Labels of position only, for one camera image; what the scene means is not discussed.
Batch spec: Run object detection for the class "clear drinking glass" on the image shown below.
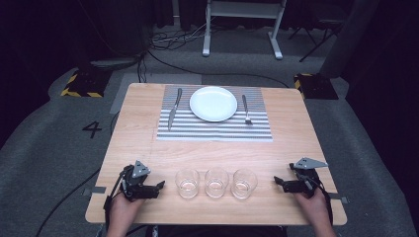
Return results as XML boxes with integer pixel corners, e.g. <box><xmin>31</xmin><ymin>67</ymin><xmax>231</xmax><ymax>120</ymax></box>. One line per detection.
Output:
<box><xmin>204</xmin><ymin>167</ymin><xmax>230</xmax><ymax>199</ymax></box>
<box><xmin>174</xmin><ymin>168</ymin><xmax>201</xmax><ymax>199</ymax></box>
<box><xmin>230</xmin><ymin>168</ymin><xmax>259</xmax><ymax>200</ymax></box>

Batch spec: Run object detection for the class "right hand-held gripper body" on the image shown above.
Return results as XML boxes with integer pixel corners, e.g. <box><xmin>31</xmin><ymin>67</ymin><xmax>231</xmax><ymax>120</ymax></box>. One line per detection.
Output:
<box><xmin>289</xmin><ymin>157</ymin><xmax>329</xmax><ymax>199</ymax></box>

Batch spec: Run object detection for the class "grey tape strip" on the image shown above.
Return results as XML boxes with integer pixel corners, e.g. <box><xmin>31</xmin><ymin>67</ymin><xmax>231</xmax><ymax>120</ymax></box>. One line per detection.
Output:
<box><xmin>82</xmin><ymin>186</ymin><xmax>108</xmax><ymax>196</ymax></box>
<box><xmin>328</xmin><ymin>193</ymin><xmax>350</xmax><ymax>204</ymax></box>

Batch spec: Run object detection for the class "grey striped placemat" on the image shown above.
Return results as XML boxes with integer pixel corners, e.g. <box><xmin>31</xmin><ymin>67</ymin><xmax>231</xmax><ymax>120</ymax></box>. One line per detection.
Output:
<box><xmin>156</xmin><ymin>85</ymin><xmax>274</xmax><ymax>143</ymax></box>

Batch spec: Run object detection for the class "white metal stand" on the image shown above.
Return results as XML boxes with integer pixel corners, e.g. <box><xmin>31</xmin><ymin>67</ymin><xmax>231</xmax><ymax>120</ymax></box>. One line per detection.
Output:
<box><xmin>202</xmin><ymin>0</ymin><xmax>289</xmax><ymax>60</ymax></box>

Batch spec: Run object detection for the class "white round plate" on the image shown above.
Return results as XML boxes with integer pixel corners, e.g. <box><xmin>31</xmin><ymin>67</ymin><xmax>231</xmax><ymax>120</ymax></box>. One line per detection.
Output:
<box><xmin>189</xmin><ymin>85</ymin><xmax>238</xmax><ymax>123</ymax></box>

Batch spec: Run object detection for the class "grey column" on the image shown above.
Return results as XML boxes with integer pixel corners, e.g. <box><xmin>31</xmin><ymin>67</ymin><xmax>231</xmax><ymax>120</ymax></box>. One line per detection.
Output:
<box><xmin>318</xmin><ymin>0</ymin><xmax>380</xmax><ymax>79</ymax></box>

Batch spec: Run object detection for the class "person's dark clothing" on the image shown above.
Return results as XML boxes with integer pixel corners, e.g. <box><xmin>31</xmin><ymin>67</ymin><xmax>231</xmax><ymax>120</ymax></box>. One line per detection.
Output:
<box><xmin>144</xmin><ymin>224</ymin><xmax>289</xmax><ymax>237</ymax></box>

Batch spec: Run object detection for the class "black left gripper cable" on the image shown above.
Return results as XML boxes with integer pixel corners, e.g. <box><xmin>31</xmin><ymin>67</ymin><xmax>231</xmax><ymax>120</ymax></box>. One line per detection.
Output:
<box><xmin>103</xmin><ymin>173</ymin><xmax>128</xmax><ymax>231</ymax></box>

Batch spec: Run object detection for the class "silver table knife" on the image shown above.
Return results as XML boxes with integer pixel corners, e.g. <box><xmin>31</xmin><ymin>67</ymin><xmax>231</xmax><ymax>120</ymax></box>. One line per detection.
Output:
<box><xmin>167</xmin><ymin>87</ymin><xmax>183</xmax><ymax>131</ymax></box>

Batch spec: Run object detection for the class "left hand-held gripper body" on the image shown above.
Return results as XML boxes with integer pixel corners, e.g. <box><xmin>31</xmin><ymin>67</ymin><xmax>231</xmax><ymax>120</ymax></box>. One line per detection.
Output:
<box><xmin>119</xmin><ymin>160</ymin><xmax>152</xmax><ymax>200</ymax></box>

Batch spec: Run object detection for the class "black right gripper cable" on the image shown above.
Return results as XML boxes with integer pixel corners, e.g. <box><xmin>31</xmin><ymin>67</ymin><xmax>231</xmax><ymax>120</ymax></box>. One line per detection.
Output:
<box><xmin>315</xmin><ymin>179</ymin><xmax>334</xmax><ymax>226</ymax></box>

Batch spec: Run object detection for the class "person's left hand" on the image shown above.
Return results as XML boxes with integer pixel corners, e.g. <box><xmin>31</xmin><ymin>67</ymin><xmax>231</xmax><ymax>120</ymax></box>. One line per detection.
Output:
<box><xmin>108</xmin><ymin>193</ymin><xmax>146</xmax><ymax>229</ymax></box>

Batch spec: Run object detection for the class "bundle of floor cables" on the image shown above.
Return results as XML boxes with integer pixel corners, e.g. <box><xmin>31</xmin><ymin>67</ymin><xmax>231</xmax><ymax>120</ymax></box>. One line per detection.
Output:
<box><xmin>149</xmin><ymin>19</ymin><xmax>211</xmax><ymax>51</ymax></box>

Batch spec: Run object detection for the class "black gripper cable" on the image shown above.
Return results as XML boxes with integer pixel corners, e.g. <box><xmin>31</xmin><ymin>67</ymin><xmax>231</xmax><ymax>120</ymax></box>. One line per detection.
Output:
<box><xmin>315</xmin><ymin>179</ymin><xmax>334</xmax><ymax>226</ymax></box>
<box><xmin>103</xmin><ymin>173</ymin><xmax>128</xmax><ymax>231</ymax></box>

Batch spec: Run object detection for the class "black yellow striped base plate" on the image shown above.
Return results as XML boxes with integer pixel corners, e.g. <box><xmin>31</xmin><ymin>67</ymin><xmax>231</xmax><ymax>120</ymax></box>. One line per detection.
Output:
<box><xmin>293</xmin><ymin>72</ymin><xmax>340</xmax><ymax>101</ymax></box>
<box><xmin>60</xmin><ymin>68</ymin><xmax>113</xmax><ymax>99</ymax></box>

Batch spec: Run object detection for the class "long black floor cable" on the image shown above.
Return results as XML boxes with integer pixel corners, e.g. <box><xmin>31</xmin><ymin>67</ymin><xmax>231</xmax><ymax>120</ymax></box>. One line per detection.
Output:
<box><xmin>146</xmin><ymin>49</ymin><xmax>291</xmax><ymax>89</ymax></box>

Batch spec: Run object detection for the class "silver fork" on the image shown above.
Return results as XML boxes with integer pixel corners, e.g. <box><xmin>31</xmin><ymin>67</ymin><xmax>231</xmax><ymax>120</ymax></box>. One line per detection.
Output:
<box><xmin>241</xmin><ymin>94</ymin><xmax>254</xmax><ymax>126</ymax></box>

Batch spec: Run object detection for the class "black tripod stand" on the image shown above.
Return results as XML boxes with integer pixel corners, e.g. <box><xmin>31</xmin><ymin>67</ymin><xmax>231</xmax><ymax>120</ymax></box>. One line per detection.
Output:
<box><xmin>288</xmin><ymin>19</ymin><xmax>345</xmax><ymax>63</ymax></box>

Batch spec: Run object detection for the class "person's right hand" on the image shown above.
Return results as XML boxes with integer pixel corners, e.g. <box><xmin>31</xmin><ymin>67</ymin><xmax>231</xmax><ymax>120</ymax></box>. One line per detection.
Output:
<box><xmin>292</xmin><ymin>188</ymin><xmax>331</xmax><ymax>226</ymax></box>

